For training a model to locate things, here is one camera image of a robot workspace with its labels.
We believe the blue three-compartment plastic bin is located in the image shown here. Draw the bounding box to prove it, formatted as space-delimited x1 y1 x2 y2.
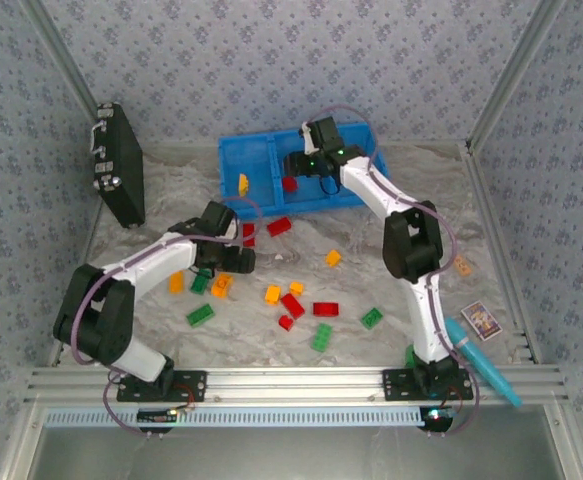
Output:
218 121 391 217

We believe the black hard case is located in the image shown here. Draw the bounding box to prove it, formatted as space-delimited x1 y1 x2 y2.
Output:
90 102 147 230

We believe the left controller circuit board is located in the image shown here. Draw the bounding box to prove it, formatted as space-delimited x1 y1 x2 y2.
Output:
137 408 180 426

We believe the controller circuit board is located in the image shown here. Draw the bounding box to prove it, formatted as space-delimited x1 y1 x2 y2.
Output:
137 408 180 426
419 405 455 432

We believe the grey metal panel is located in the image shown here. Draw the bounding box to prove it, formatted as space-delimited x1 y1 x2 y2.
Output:
35 424 567 480

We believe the small purple picture card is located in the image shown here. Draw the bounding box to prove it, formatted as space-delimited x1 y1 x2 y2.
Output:
460 300 502 341

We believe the right controller circuit board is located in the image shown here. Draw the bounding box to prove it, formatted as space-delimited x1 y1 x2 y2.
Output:
419 405 455 432

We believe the teal marker pen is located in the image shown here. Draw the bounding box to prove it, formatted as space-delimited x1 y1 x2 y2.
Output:
444 317 523 407

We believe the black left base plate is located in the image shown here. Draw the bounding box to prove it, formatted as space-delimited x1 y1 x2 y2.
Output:
116 369 208 403

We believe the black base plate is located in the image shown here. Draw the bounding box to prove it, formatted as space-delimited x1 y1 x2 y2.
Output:
381 368 474 401
116 369 208 403

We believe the aluminium mounting rail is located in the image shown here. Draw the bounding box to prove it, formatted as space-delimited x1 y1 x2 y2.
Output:
23 364 570 407

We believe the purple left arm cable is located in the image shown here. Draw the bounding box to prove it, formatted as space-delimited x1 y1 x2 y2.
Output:
70 195 265 439

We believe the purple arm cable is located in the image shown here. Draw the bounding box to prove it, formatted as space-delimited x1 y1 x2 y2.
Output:
303 103 481 437
70 195 265 439

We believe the slotted grey cable duct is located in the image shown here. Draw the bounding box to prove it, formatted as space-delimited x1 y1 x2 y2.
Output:
45 405 425 429

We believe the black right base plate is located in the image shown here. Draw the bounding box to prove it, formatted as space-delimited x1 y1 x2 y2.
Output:
381 368 474 401

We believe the aluminium right side rail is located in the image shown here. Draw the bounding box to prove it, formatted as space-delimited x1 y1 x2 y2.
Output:
460 142 545 364

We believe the aluminium right frame post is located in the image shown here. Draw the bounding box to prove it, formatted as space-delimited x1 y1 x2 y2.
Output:
465 0 570 151

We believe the aluminium frame post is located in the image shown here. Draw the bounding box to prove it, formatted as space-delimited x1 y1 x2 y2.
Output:
465 0 570 151
20 0 100 114

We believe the aluminium left frame post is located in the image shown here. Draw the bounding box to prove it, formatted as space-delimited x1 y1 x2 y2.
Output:
20 0 100 114

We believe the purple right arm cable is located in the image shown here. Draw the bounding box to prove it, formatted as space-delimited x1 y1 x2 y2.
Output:
303 103 481 437

